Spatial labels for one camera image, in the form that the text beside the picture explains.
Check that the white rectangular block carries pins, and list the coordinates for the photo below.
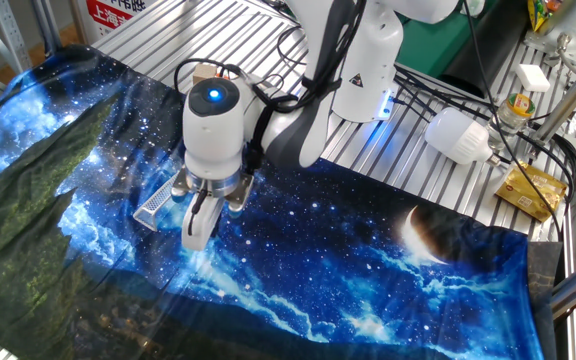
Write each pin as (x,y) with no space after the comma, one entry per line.
(533,77)

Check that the white mini soccer goal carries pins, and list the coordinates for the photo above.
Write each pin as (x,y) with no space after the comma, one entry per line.
(155,205)

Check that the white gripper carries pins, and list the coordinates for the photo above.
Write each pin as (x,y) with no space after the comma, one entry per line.
(198,227)

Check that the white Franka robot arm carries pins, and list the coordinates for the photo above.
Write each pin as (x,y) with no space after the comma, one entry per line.
(213,140)

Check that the white LED light bulb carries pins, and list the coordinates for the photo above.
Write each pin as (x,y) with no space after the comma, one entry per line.
(455,135)

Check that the red white sign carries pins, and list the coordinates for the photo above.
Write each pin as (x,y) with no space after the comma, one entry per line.
(108,15)

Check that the medium wooden block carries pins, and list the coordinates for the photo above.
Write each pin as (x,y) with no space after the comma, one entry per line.
(204,74)

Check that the glass jar yellow lid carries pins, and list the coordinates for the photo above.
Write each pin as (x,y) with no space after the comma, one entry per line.
(513,117)

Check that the yellow snack packet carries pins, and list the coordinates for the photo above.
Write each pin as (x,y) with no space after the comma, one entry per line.
(538,15)

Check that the black roll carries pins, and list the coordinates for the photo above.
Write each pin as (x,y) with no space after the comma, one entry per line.
(488,50)

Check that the gold foil packet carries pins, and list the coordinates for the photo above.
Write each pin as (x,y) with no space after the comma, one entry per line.
(530,190)

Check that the silver wrist bracket blue knobs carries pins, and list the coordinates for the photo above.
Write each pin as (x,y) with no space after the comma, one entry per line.
(242,190)

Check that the galaxy print cloth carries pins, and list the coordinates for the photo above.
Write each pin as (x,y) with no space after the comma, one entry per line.
(343,270)

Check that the perforated metal shelf upright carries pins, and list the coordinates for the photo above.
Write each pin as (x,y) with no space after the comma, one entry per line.
(10,30)

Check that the green mat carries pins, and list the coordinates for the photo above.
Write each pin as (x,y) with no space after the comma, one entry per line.
(428,45)

